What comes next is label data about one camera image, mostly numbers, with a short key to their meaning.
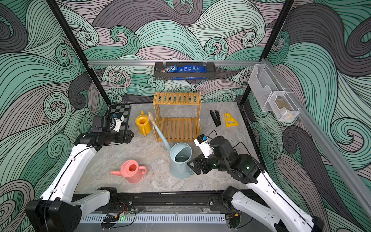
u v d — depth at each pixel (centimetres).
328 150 50
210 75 92
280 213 40
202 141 56
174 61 94
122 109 114
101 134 57
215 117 110
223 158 47
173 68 92
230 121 108
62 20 75
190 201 74
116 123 65
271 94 71
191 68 91
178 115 114
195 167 55
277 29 78
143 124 93
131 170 74
